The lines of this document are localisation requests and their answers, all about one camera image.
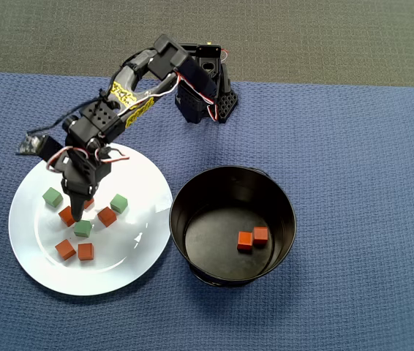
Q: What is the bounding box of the blue woven table cloth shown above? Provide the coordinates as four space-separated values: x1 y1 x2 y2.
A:
0 70 414 351

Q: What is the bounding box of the green cube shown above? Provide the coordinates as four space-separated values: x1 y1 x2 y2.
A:
73 219 93 238
109 193 129 214
42 186 64 208

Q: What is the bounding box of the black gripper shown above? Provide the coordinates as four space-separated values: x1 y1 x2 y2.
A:
53 146 113 223

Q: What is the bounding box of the white round plate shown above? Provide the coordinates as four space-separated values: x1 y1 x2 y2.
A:
8 141 174 296

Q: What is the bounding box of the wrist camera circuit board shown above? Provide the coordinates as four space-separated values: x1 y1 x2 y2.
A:
16 132 47 156

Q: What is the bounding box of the black metal bucket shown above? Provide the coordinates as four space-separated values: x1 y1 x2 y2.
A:
168 165 298 288

